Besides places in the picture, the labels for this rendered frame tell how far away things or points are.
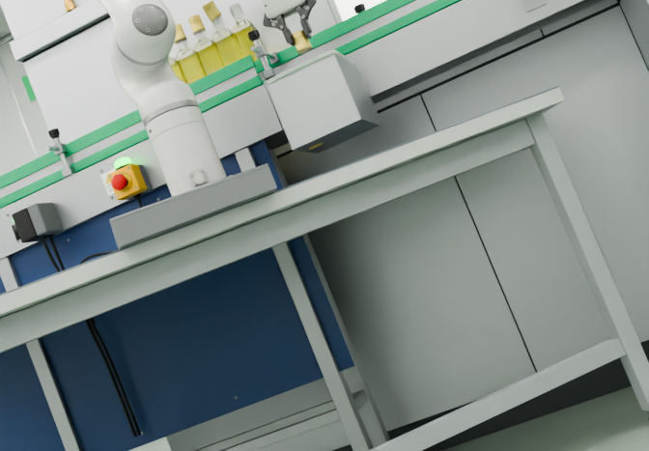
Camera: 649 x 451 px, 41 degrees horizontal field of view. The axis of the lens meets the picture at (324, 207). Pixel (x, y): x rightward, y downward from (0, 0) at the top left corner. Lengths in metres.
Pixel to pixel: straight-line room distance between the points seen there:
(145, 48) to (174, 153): 0.22
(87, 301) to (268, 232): 0.38
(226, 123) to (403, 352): 0.79
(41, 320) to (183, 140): 0.44
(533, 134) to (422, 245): 0.55
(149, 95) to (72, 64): 0.94
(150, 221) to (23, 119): 4.73
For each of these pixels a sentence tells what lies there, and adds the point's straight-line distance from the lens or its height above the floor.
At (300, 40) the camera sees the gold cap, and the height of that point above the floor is 1.07.
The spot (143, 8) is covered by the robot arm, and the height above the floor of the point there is 1.19.
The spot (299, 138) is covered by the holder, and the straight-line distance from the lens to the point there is 1.95.
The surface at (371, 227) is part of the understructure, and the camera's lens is 2.41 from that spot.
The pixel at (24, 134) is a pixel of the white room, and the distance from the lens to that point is 6.37.
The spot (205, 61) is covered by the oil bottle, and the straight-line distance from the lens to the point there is 2.38.
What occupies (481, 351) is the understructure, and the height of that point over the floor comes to 0.22.
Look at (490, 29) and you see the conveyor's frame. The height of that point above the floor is 0.96.
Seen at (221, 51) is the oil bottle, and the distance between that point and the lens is 2.36.
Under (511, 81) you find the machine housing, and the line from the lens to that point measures 2.37.
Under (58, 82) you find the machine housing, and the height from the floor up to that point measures 1.39.
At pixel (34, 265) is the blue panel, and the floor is 0.88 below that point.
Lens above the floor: 0.55
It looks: 4 degrees up
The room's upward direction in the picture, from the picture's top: 22 degrees counter-clockwise
